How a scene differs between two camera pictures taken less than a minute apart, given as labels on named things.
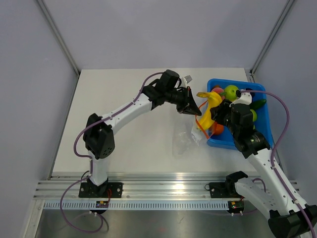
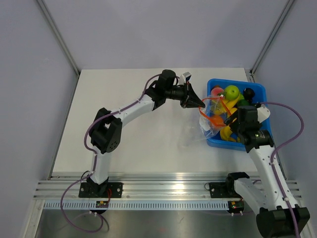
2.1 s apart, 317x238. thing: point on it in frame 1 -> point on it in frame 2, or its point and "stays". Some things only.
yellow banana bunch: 214,99 -> 225,133
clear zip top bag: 187,135 -> 213,115
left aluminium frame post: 59,35 stays
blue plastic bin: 226,139 stays
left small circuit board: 102,204 stays
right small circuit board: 236,206 stays
